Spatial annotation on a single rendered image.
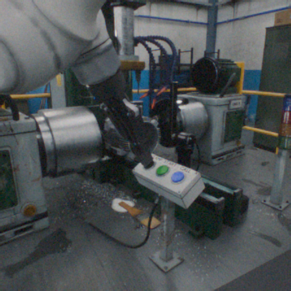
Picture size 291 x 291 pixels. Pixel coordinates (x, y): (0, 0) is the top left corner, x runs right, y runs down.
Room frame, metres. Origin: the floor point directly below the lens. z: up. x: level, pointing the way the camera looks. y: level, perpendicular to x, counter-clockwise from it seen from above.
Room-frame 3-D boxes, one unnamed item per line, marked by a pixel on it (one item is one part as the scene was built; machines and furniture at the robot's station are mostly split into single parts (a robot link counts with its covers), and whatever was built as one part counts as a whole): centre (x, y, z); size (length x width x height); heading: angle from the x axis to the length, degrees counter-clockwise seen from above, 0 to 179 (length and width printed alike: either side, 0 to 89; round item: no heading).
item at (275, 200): (0.85, -0.50, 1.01); 0.08 x 0.08 x 0.42; 39
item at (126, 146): (1.07, 0.07, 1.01); 0.20 x 0.19 x 0.19; 38
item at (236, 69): (1.45, -0.44, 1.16); 0.33 x 0.26 x 0.42; 129
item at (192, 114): (1.28, -0.18, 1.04); 0.41 x 0.25 x 0.25; 129
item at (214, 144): (1.45, -0.39, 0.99); 0.35 x 0.31 x 0.37; 129
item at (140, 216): (0.77, 0.04, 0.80); 0.21 x 0.05 x 0.01; 42
